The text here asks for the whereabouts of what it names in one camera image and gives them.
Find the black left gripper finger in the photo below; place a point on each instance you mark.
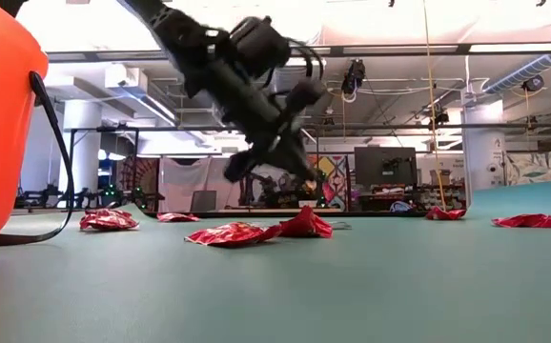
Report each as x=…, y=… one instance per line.
x=290, y=159
x=306, y=155

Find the red candy packet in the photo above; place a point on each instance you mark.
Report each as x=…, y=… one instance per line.
x=108, y=220
x=306, y=226
x=177, y=217
x=232, y=234
x=444, y=214
x=525, y=221

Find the black background robot arm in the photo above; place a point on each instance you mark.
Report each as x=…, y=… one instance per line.
x=251, y=190

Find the colourful patchwork quilt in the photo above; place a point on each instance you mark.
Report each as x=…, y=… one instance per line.
x=337, y=167

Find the black computer monitor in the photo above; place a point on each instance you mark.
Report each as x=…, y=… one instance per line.
x=385, y=167

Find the white hanging cloth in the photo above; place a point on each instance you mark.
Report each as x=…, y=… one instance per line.
x=180, y=176

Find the gray chair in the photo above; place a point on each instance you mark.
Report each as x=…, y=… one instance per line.
x=204, y=201

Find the long black horizontal bar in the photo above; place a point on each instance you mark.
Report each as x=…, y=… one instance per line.
x=399, y=127

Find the blue bag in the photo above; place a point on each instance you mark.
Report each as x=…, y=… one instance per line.
x=401, y=207

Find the cluttered storage shelf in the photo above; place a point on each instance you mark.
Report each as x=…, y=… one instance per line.
x=428, y=195

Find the green table mat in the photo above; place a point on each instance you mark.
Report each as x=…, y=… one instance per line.
x=275, y=295

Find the background robot workstation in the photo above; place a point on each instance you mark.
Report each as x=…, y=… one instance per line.
x=113, y=195

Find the white round column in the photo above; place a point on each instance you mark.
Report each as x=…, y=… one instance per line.
x=483, y=157
x=85, y=157

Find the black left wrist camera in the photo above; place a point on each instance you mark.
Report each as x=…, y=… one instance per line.
x=261, y=47

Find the silver ceiling duct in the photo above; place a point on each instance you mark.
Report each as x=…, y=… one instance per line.
x=304, y=19

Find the round pattern wall hanging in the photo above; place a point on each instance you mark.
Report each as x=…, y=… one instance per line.
x=144, y=174

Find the black overhead frame beam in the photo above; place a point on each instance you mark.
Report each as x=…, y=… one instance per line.
x=399, y=49

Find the leaf pattern wall panel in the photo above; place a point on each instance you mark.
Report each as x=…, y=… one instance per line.
x=542, y=167

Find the blue spiral ceiling duct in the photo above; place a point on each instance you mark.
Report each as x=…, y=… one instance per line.
x=533, y=69

